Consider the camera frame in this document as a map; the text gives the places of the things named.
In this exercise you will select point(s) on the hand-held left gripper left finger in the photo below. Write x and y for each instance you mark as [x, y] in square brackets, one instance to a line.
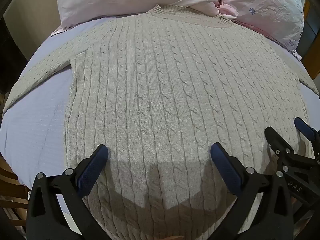
[92, 168]

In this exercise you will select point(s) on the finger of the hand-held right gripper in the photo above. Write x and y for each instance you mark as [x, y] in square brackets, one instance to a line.
[303, 128]
[277, 142]

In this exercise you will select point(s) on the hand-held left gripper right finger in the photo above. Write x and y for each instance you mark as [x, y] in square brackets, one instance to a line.
[224, 168]

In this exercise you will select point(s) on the lavender bed sheet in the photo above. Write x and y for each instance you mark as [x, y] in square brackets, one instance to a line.
[32, 135]

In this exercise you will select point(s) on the wooden chair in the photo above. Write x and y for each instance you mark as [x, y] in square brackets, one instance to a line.
[13, 192]

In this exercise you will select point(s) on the wooden furniture frame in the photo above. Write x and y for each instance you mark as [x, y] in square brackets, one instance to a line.
[311, 32]

